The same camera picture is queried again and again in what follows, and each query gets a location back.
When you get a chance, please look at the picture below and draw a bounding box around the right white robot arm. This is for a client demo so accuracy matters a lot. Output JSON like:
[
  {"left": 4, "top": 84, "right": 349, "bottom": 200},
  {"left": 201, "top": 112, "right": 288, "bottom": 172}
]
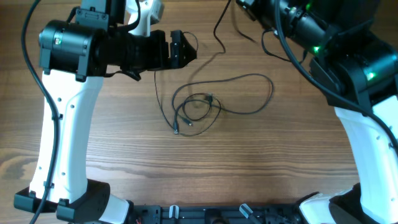
[{"left": 239, "top": 0, "right": 397, "bottom": 223}]

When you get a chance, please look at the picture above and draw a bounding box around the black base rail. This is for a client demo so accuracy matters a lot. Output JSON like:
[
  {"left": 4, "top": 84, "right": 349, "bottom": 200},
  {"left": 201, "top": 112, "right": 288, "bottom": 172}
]
[{"left": 126, "top": 203, "right": 304, "bottom": 224}]

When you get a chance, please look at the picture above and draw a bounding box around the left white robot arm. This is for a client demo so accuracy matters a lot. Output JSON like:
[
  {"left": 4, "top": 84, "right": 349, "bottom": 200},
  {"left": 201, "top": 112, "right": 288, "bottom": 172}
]
[{"left": 14, "top": 0, "right": 197, "bottom": 223}]

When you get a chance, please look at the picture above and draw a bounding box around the thick black USB cable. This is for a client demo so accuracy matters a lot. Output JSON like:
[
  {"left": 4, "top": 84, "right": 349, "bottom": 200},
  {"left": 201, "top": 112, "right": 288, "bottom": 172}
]
[{"left": 172, "top": 73, "right": 274, "bottom": 135}]

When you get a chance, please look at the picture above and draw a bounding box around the thin black USB cable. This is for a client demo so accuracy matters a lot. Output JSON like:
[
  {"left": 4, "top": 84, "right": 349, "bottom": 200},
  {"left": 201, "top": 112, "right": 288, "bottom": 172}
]
[{"left": 154, "top": 0, "right": 233, "bottom": 137}]

